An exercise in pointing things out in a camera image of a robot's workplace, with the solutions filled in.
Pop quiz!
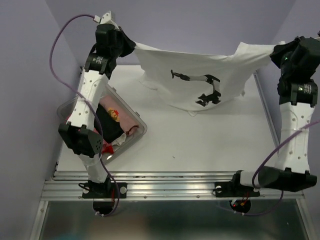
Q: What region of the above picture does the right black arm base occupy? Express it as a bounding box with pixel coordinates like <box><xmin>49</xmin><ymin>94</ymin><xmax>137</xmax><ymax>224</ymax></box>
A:
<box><xmin>212</xmin><ymin>170</ymin><xmax>260</xmax><ymax>198</ymax></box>

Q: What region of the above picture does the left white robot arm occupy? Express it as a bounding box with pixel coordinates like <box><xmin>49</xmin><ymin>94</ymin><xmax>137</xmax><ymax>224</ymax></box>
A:
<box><xmin>58</xmin><ymin>21</ymin><xmax>136</xmax><ymax>197</ymax></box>

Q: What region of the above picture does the rolled pink printed t-shirt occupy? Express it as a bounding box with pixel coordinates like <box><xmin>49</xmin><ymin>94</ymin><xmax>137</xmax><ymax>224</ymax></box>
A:
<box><xmin>99</xmin><ymin>95</ymin><xmax>139</xmax><ymax>136</ymax></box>

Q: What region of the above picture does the white printed t-shirt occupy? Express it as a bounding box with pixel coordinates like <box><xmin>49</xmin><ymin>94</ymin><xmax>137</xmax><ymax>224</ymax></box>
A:
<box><xmin>134</xmin><ymin>42</ymin><xmax>275</xmax><ymax>112</ymax></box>

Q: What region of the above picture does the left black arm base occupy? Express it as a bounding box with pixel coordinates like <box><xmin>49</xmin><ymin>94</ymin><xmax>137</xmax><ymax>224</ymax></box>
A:
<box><xmin>78</xmin><ymin>177</ymin><xmax>128</xmax><ymax>199</ymax></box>

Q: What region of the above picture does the rolled black t-shirt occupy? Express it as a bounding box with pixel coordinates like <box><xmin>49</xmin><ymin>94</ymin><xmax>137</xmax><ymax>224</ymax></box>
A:
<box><xmin>96</xmin><ymin>104</ymin><xmax>124</xmax><ymax>144</ymax></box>

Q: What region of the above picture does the aluminium mounting rail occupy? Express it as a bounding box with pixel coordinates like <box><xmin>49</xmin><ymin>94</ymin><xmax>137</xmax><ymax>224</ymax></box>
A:
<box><xmin>42</xmin><ymin>170</ymin><xmax>305</xmax><ymax>201</ymax></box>

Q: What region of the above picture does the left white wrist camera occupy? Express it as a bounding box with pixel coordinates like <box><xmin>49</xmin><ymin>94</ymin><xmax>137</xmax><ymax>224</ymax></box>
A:
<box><xmin>93</xmin><ymin>11</ymin><xmax>116</xmax><ymax>26</ymax></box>

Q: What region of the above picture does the rolled white t-shirt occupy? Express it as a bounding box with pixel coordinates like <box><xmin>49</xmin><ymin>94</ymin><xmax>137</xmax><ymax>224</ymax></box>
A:
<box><xmin>111</xmin><ymin>133</ymin><xmax>127</xmax><ymax>146</ymax></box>

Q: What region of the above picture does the rolled red t-shirt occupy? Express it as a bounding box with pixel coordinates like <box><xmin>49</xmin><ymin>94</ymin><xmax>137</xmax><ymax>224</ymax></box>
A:
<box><xmin>101</xmin><ymin>144</ymin><xmax>114</xmax><ymax>155</ymax></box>

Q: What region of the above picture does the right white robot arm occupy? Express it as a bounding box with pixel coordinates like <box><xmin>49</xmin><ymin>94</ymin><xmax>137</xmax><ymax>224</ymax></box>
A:
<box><xmin>230</xmin><ymin>36</ymin><xmax>320</xmax><ymax>195</ymax></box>

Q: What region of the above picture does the clear plastic storage bin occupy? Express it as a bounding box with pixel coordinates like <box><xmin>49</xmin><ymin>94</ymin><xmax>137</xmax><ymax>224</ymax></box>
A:
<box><xmin>57</xmin><ymin>83</ymin><xmax>147</xmax><ymax>167</ymax></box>

